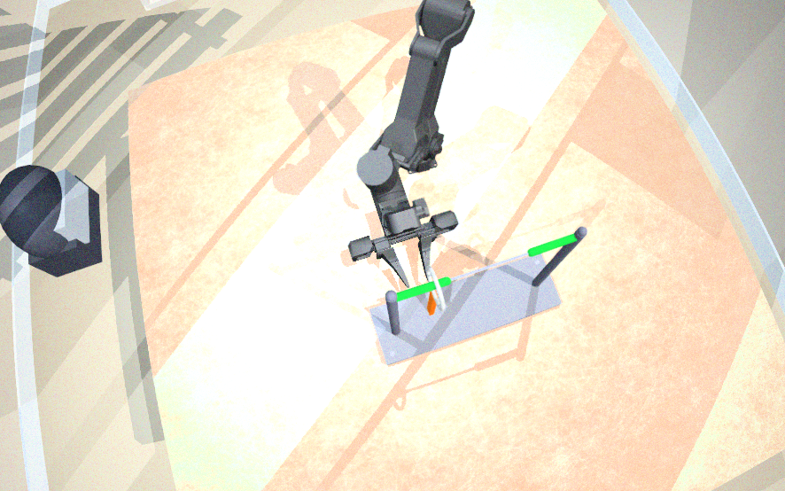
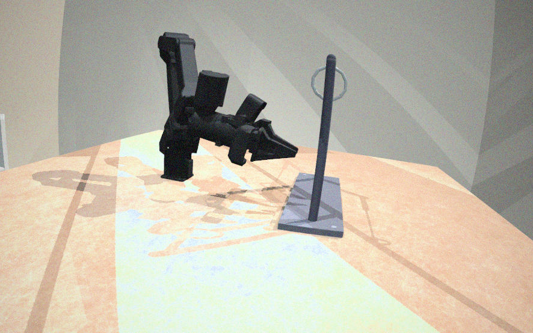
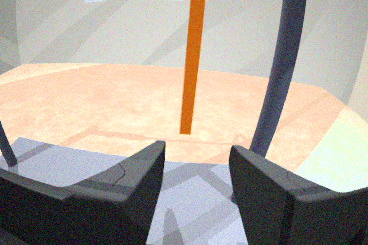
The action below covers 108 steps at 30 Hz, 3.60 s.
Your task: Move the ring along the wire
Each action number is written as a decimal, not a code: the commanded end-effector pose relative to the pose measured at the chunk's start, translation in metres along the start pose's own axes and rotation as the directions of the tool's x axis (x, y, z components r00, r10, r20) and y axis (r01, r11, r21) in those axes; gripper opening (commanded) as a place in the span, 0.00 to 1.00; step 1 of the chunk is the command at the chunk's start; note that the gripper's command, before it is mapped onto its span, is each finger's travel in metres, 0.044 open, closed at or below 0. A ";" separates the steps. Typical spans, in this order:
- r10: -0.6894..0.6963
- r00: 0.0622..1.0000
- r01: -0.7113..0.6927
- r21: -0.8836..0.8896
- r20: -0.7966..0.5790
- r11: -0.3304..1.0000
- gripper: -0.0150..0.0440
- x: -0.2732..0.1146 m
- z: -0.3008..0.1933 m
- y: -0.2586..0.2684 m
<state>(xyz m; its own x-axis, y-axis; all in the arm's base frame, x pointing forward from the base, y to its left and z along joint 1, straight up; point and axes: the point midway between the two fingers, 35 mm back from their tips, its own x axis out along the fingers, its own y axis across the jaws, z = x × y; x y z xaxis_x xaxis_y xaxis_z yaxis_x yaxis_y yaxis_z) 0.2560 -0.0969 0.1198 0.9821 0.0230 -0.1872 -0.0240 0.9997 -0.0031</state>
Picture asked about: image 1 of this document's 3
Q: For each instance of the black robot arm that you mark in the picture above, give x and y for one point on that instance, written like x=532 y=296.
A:
x=412 y=140

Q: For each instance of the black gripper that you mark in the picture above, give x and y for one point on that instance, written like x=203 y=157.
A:
x=441 y=223

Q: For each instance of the orange handle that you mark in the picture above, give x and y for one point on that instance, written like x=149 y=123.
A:
x=434 y=299

